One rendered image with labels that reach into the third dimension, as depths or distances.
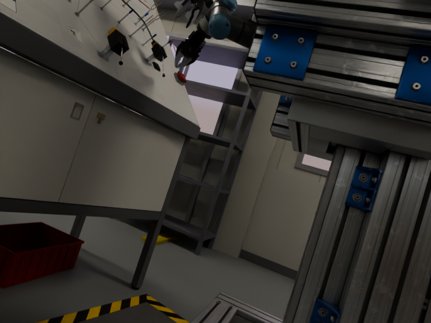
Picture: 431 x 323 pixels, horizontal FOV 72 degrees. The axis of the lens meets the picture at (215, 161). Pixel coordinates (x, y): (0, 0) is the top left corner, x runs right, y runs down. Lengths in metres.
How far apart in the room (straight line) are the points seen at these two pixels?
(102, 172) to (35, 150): 0.26
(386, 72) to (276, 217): 2.42
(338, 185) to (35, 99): 0.86
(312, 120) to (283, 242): 2.34
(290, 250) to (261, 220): 0.37
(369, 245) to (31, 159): 0.93
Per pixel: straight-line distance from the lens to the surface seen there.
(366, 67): 0.56
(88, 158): 1.16
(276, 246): 2.91
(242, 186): 2.85
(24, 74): 1.02
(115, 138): 1.21
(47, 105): 1.05
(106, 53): 1.15
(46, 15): 1.10
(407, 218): 0.67
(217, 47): 2.85
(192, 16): 1.46
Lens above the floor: 0.65
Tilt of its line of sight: 3 degrees up
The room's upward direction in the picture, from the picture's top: 18 degrees clockwise
